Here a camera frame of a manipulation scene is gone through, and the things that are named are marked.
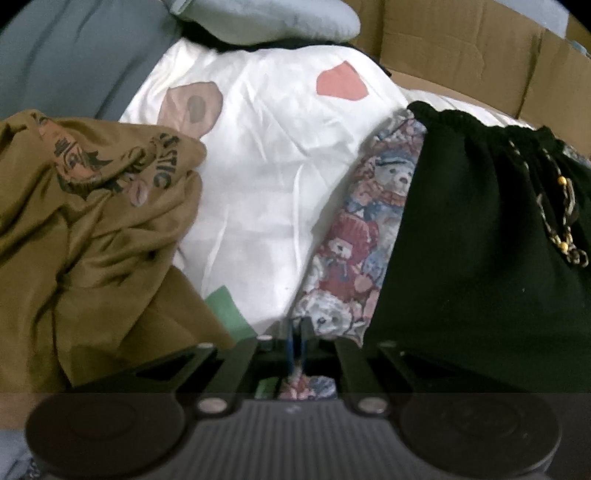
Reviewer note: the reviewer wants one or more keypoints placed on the olive printed t-shirt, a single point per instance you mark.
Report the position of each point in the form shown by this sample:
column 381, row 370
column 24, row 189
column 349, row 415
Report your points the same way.
column 92, row 254

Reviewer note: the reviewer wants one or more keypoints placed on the grey-blue bed sheet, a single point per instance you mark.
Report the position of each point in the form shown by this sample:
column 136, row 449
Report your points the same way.
column 69, row 55

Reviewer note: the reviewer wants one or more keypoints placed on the black pants with bear-print lining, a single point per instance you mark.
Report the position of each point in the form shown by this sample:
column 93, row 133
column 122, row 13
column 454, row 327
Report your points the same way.
column 461, row 254

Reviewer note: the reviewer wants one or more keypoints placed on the white bear-print blanket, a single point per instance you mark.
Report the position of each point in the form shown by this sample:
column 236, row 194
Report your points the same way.
column 268, row 184

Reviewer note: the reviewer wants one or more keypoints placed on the light blue plush pillow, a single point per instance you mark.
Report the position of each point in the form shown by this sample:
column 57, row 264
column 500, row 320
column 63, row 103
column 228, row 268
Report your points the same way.
column 258, row 21

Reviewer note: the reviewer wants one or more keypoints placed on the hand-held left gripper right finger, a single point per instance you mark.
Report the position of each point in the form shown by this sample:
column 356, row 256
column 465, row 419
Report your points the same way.
column 305, row 341

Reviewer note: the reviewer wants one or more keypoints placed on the dark cloth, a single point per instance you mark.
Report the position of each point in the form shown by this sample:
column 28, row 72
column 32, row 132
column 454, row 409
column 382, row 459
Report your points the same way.
column 231, row 46

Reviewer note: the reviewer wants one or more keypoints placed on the cardboard box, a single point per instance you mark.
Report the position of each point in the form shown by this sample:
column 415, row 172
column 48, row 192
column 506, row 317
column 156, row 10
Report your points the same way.
column 461, row 46

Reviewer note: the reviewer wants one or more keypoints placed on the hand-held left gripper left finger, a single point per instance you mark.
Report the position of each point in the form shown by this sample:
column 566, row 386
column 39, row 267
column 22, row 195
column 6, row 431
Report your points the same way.
column 291, row 344

